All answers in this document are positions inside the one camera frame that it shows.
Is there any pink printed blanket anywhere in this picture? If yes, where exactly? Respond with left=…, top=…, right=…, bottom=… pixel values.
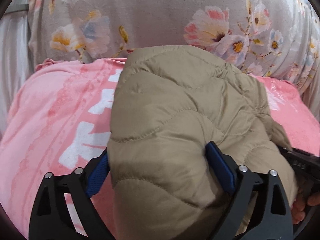
left=1, top=59, right=319, bottom=239

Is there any person's right hand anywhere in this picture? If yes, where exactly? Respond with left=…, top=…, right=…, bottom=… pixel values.
left=291, top=178, right=320, bottom=225

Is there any tan quilted jacket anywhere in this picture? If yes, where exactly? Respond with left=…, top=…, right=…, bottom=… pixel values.
left=107, top=46, right=298, bottom=239

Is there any white curtain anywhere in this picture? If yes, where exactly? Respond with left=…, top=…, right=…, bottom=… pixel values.
left=1, top=4, right=33, bottom=137

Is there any grey floral duvet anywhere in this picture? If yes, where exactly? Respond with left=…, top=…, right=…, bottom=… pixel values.
left=27, top=0, right=320, bottom=95

